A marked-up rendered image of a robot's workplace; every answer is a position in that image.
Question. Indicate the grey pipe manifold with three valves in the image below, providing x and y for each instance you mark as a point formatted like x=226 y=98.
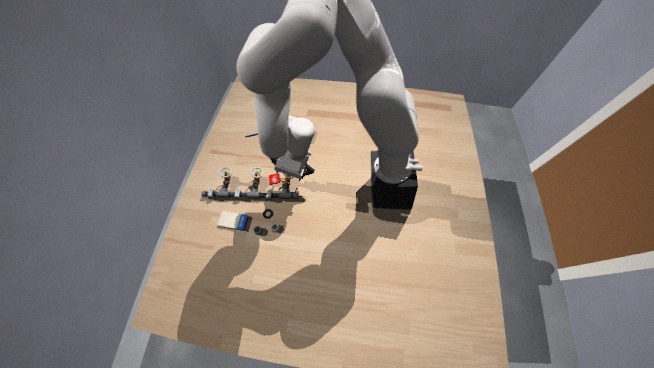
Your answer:
x=254 y=193

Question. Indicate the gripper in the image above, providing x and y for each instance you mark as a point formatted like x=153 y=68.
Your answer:
x=304 y=166

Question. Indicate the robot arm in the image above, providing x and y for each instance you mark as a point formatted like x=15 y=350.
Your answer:
x=301 y=38

